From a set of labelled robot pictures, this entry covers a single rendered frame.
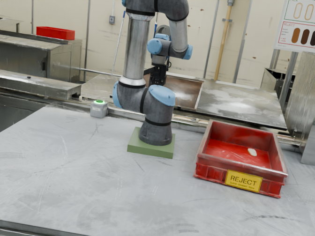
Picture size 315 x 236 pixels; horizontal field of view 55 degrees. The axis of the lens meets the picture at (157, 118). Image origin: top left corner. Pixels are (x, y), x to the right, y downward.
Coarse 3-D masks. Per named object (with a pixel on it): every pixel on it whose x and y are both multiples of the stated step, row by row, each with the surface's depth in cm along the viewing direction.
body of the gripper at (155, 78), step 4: (152, 64) 165; (156, 64) 163; (160, 64) 163; (164, 64) 167; (156, 68) 166; (160, 68) 166; (164, 68) 165; (152, 72) 167; (156, 72) 166; (160, 72) 166; (164, 72) 165; (152, 76) 166; (156, 76) 165; (160, 76) 164; (164, 76) 165; (152, 80) 166; (156, 80) 167; (160, 80) 168; (164, 80) 169; (156, 84) 167; (160, 84) 166; (164, 84) 170
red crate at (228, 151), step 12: (216, 144) 149; (228, 144) 152; (228, 156) 137; (240, 156) 139; (252, 156) 141; (264, 156) 143; (204, 168) 113; (216, 180) 112; (264, 192) 108; (276, 192) 108
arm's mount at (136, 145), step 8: (136, 128) 143; (136, 136) 136; (128, 144) 127; (136, 144) 129; (144, 144) 130; (168, 144) 133; (136, 152) 128; (144, 152) 128; (152, 152) 127; (160, 152) 127; (168, 152) 127
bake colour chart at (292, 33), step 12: (288, 0) 213; (300, 0) 211; (312, 0) 210; (288, 12) 215; (300, 12) 213; (312, 12) 212; (288, 24) 217; (300, 24) 215; (312, 24) 214; (276, 36) 221; (288, 36) 219; (300, 36) 217; (312, 36) 216; (276, 48) 223; (288, 48) 221; (300, 48) 219; (312, 48) 218
